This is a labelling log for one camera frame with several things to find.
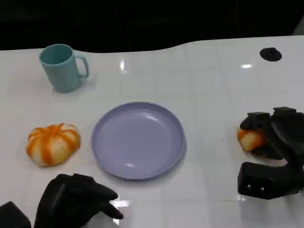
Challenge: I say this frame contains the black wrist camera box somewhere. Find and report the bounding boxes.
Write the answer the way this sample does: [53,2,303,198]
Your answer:
[0,201,32,228]
[237,161,302,200]

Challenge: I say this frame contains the lilac plate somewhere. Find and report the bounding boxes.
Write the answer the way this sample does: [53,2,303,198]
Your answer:
[91,102,187,181]

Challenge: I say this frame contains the pale green mug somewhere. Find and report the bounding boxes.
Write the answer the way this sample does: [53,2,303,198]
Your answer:
[39,44,90,93]

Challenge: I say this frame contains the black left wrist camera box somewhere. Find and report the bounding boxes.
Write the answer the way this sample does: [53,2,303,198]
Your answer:
[0,201,32,228]

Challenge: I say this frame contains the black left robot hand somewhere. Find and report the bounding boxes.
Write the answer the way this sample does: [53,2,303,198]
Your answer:
[34,173,125,228]

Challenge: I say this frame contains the orange white toy bread roll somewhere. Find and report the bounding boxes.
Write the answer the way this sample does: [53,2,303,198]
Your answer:
[25,123,81,167]
[237,128,269,152]

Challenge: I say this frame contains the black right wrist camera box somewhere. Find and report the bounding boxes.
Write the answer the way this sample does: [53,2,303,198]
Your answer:
[237,161,302,200]

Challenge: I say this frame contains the black table cable grommet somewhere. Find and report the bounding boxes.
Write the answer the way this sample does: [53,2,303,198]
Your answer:
[259,47,283,61]

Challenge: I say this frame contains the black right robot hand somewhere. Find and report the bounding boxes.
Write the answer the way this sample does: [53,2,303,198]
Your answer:
[239,106,304,172]

